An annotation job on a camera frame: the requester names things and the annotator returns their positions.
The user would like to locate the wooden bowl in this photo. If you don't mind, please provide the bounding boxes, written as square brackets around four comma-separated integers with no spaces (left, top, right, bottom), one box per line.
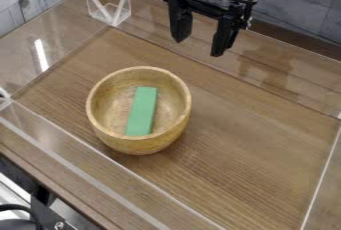
[85,66,191,155]

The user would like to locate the green rectangular block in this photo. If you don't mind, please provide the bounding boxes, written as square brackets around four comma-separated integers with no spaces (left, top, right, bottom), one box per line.
[125,87,157,136]

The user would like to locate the black cable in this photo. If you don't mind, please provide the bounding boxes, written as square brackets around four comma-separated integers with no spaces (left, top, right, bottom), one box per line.
[0,203,37,223]

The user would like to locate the clear acrylic corner bracket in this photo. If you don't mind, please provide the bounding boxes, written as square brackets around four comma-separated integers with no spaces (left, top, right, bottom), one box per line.
[85,0,130,27]

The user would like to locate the black metal frame bracket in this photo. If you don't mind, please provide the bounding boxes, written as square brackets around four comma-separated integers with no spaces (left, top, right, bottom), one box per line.
[30,196,96,230]

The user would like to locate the clear acrylic tray wall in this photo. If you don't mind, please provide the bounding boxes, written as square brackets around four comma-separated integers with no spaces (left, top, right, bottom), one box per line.
[0,0,341,230]

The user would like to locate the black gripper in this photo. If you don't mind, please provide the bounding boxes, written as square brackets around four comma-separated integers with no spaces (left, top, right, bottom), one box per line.
[164,0,256,57]

